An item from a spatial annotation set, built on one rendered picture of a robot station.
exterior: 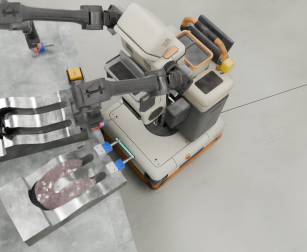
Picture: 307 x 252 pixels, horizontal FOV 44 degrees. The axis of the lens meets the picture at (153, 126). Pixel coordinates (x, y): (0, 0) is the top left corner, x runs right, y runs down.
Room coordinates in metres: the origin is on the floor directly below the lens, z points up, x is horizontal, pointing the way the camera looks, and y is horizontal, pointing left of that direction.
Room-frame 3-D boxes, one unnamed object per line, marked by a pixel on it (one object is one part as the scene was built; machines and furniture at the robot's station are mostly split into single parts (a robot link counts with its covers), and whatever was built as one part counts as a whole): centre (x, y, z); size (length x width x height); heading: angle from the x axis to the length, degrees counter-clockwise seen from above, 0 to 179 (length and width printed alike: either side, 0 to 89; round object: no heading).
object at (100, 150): (0.74, 0.20, 0.86); 0.13 x 0.05 x 0.05; 134
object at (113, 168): (0.66, 0.12, 0.86); 0.13 x 0.05 x 0.05; 134
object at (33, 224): (0.51, 0.35, 0.86); 0.50 x 0.26 x 0.11; 134
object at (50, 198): (0.52, 0.35, 0.90); 0.26 x 0.18 x 0.08; 134
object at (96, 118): (0.86, 0.29, 0.96); 0.10 x 0.07 x 0.07; 28
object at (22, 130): (0.79, 0.57, 0.92); 0.35 x 0.16 x 0.09; 116
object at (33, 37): (1.26, 0.70, 0.96); 0.10 x 0.07 x 0.07; 31
